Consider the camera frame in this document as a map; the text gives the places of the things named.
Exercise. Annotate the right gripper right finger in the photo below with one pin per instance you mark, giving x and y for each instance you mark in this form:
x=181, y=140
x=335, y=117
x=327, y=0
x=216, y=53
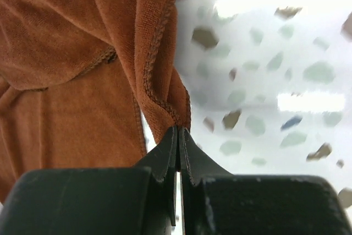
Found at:
x=218, y=202

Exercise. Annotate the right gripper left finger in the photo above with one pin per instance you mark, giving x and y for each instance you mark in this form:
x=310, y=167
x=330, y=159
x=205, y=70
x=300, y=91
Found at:
x=134, y=200

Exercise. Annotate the brown towel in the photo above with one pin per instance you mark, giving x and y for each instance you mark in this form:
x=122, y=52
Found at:
x=79, y=77

